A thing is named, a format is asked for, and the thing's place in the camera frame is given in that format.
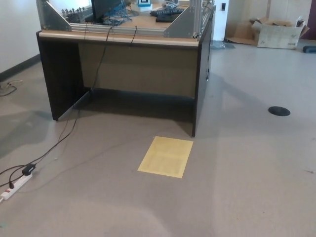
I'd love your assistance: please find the white power strip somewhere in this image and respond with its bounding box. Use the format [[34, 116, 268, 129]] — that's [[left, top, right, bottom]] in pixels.
[[0, 172, 34, 201]]

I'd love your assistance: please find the open cardboard box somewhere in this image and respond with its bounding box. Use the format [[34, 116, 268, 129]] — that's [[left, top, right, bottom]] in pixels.
[[251, 16, 311, 49]]

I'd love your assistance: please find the white box blue print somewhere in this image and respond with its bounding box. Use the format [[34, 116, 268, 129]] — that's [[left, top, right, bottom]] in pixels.
[[136, 0, 153, 13]]

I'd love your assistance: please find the black round floor cover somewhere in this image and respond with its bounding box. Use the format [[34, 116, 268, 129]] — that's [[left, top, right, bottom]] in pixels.
[[268, 106, 291, 116]]

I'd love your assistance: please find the flat black device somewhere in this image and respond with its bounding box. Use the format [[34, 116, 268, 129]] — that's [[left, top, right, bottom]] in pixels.
[[155, 13, 183, 23]]

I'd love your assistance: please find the black power adapter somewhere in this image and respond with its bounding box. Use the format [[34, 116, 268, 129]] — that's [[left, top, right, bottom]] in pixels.
[[22, 163, 38, 176]]

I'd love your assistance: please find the flat cardboard sheet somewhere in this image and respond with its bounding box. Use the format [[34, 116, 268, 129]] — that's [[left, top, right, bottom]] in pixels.
[[225, 16, 263, 46]]

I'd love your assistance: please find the aluminium profile frame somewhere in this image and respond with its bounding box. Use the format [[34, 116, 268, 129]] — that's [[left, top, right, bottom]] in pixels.
[[36, 0, 215, 39]]

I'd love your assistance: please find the dark wooden desk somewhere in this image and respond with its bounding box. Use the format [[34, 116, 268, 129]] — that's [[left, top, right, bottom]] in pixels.
[[36, 4, 217, 138]]

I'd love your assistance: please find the blue cable bundle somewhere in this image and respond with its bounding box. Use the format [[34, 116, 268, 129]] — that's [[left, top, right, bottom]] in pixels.
[[103, 0, 139, 27]]

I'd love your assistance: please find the black keyboard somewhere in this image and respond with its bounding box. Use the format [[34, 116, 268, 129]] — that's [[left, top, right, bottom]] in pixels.
[[150, 6, 185, 17]]

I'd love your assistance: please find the long thin black cable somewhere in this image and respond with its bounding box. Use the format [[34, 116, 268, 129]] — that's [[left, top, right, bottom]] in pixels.
[[31, 24, 115, 169]]

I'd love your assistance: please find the short hanging black cable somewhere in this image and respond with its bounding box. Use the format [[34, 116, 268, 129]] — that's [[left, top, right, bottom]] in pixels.
[[130, 25, 138, 46]]

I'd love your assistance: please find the black plug cable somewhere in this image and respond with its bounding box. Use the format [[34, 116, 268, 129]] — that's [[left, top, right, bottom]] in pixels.
[[0, 165, 26, 189]]

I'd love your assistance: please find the white floor cable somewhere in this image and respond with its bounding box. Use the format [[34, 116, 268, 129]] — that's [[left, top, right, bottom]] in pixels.
[[0, 79, 24, 97]]

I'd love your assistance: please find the clear plastic wrap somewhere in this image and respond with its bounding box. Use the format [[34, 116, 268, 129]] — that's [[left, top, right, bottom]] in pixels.
[[210, 39, 237, 50]]

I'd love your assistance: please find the white pillar black panel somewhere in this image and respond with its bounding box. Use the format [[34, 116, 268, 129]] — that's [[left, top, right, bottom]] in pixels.
[[213, 0, 231, 41]]

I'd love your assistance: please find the black computer monitor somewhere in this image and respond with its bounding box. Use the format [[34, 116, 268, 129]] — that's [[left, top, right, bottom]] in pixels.
[[85, 0, 124, 23]]

